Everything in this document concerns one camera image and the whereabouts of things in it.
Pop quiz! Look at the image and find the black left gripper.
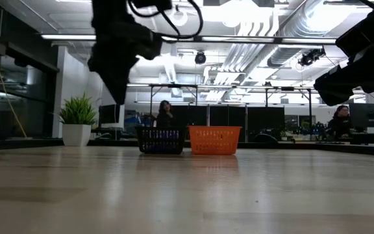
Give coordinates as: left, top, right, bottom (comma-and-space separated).
88, 16, 142, 105

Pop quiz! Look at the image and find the black computer monitor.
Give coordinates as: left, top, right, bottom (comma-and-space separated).
349, 103, 374, 128
98, 103, 121, 125

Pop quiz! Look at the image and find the person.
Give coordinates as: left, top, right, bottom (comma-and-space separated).
327, 105, 352, 137
155, 99, 177, 129

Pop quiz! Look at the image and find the black plastic basket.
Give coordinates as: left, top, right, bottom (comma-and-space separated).
135, 125, 188, 155

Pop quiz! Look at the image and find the green plant in white pot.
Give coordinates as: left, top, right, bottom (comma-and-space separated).
58, 92, 97, 146

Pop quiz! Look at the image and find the black office chair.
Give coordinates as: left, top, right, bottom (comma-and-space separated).
254, 132, 279, 144

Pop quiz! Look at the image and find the white round ceiling lamp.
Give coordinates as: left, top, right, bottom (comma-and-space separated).
169, 5, 189, 27

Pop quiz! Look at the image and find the long linear light bar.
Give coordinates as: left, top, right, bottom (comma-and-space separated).
40, 33, 337, 46

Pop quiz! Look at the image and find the orange plastic basket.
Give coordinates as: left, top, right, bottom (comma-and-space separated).
187, 125, 242, 156

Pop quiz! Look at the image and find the black divider panel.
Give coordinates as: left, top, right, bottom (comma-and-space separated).
169, 105, 286, 127

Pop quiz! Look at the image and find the black camera on mount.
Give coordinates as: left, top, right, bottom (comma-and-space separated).
297, 47, 327, 68

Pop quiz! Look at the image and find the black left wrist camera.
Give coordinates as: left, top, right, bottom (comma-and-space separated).
134, 29, 164, 61

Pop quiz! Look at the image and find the black background workstation frame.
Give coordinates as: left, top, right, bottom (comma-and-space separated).
264, 86, 313, 126
149, 83, 198, 127

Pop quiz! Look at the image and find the black aluminium table frame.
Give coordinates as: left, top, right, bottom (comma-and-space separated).
0, 137, 374, 157

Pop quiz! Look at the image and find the silver ventilation duct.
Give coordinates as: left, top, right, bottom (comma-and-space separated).
219, 0, 363, 75

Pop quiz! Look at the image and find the round black ceiling camera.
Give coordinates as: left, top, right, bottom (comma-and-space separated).
194, 51, 207, 65

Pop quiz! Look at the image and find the black left wrist camera cable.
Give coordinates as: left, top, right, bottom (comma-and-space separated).
128, 0, 205, 40

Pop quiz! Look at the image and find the yellow hanging cable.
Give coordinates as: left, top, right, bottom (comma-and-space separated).
0, 0, 28, 138

